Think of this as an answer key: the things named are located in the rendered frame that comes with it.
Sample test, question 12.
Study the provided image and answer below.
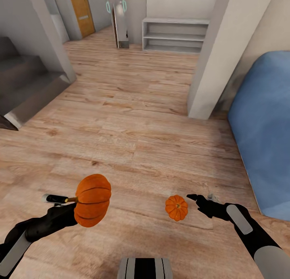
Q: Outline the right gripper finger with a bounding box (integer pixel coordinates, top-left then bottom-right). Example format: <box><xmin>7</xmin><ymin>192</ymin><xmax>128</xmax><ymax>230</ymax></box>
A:
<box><xmin>187</xmin><ymin>194</ymin><xmax>199</xmax><ymax>200</ymax></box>

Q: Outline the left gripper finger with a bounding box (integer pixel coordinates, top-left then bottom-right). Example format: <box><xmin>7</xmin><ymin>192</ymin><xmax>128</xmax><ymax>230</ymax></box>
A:
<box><xmin>50</xmin><ymin>203</ymin><xmax>77</xmax><ymax>225</ymax></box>

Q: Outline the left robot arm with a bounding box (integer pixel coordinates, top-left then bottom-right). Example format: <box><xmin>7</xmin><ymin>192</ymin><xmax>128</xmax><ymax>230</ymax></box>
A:
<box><xmin>0</xmin><ymin>194</ymin><xmax>77</xmax><ymax>279</ymax></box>

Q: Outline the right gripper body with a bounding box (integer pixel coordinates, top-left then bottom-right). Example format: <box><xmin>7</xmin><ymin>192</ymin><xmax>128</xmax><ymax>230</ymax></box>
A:
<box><xmin>195</xmin><ymin>195</ymin><xmax>217</xmax><ymax>218</ymax></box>

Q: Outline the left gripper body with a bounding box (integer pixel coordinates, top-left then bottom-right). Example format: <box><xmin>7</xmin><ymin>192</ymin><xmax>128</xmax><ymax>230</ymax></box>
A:
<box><xmin>37</xmin><ymin>207</ymin><xmax>77</xmax><ymax>237</ymax></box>

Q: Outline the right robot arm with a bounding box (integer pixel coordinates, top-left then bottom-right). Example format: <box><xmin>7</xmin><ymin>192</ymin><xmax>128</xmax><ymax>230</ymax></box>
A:
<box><xmin>187</xmin><ymin>193</ymin><xmax>290</xmax><ymax>279</ymax></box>

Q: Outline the pumpkin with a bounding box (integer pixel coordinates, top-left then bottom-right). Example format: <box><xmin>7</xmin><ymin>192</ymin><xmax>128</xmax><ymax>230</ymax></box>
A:
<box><xmin>65</xmin><ymin>174</ymin><xmax>112</xmax><ymax>228</ymax></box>
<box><xmin>165</xmin><ymin>195</ymin><xmax>188</xmax><ymax>221</ymax></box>

